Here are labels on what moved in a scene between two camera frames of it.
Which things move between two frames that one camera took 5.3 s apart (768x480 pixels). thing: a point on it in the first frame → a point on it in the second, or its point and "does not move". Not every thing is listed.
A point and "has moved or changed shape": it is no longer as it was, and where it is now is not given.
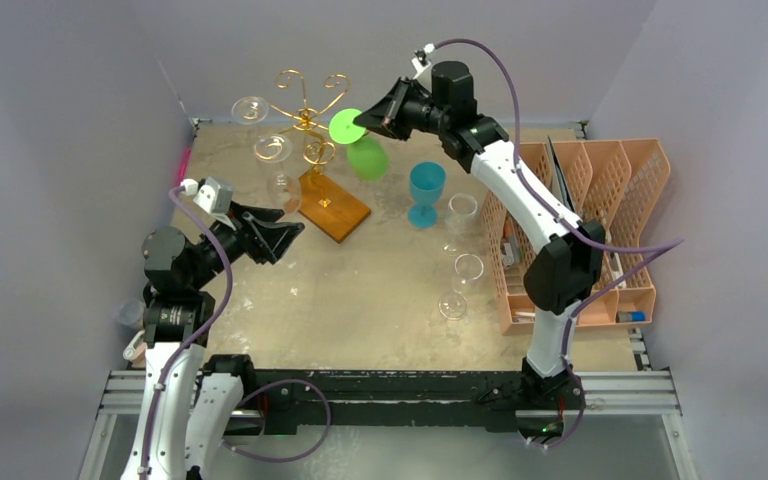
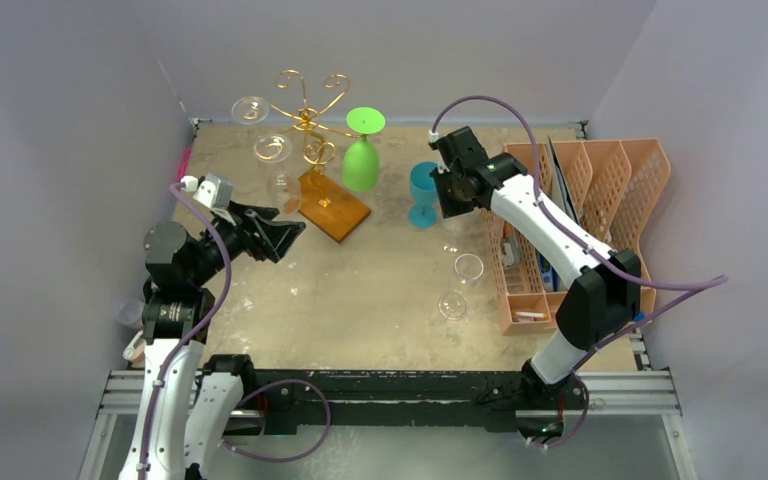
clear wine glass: x=283 y=190 does not move
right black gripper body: x=403 y=105 → x=442 y=183
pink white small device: x=136 y=349 does not move
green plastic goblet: x=367 y=157 has moved or changed shape
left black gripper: x=256 y=232 does not move
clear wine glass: x=250 y=110 does not move
